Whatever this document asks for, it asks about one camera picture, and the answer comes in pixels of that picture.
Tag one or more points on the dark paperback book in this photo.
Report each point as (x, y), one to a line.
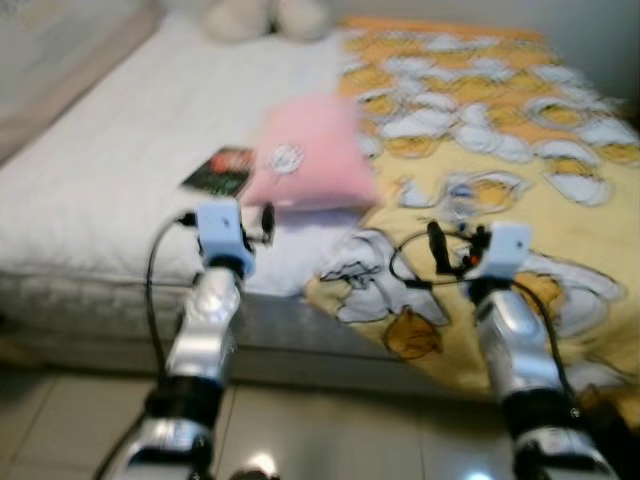
(222, 172)

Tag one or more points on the pink cartoon print pillow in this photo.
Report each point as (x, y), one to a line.
(310, 155)

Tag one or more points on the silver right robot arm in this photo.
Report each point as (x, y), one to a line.
(510, 340)

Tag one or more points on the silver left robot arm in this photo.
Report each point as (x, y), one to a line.
(205, 330)

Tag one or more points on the clear plastic bottle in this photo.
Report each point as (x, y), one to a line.
(460, 200)

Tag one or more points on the yellow cartoon egg blanket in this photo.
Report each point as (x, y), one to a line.
(570, 220)

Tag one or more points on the white quilted bed sheet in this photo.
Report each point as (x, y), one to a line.
(130, 150)

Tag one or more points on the grey quilted mattress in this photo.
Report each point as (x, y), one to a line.
(100, 315)

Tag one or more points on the cream plush toy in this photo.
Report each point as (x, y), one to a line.
(265, 18)

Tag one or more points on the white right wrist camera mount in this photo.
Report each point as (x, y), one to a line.
(508, 248)

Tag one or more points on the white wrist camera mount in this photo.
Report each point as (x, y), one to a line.
(508, 248)
(220, 230)

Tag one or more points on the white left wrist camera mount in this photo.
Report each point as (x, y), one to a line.
(220, 230)

